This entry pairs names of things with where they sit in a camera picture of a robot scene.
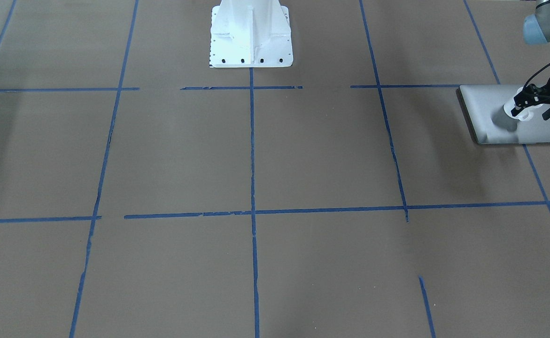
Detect white cup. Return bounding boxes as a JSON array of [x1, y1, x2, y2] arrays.
[[503, 86, 546, 122]]

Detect grey closed laptop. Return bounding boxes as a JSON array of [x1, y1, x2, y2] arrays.
[[458, 84, 550, 144]]

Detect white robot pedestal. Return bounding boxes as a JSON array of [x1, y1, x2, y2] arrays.
[[209, 0, 294, 68]]

